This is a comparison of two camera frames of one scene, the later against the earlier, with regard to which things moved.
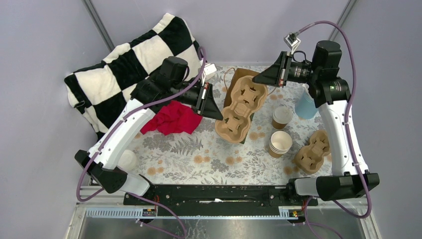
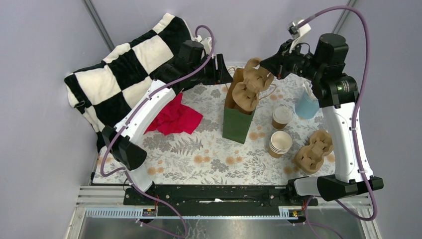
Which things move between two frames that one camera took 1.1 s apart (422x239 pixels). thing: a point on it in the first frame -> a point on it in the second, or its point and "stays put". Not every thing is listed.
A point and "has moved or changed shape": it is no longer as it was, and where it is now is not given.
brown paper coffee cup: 281,116 stays put
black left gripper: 210,107 -> 220,75
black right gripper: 274,75 -> 277,64
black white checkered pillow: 101,91 stays put
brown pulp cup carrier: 247,96 has moved or changed shape
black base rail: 215,194 stays put
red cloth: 174,116 stays put
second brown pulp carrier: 310,159 stays put
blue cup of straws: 305,106 stays put
